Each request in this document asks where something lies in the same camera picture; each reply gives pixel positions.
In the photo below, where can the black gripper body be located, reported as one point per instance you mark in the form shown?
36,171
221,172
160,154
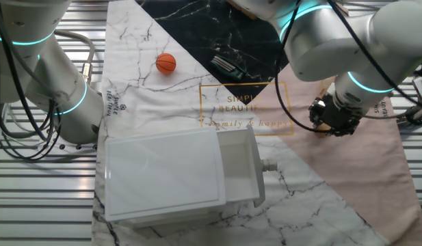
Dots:
337,115

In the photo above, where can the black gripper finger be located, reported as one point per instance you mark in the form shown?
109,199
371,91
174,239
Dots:
315,113
342,132

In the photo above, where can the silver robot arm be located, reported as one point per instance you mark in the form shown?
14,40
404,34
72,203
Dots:
74,109

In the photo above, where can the marble and pink tablecloth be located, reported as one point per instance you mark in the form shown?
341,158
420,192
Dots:
351,171

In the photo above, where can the white drawer with knob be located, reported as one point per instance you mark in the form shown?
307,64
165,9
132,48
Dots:
238,164

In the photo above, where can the orange mini basketball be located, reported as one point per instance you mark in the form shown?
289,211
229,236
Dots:
165,64

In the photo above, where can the white drawer cabinet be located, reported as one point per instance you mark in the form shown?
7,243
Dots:
162,171

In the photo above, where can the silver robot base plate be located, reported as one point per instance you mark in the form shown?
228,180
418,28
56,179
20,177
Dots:
70,147

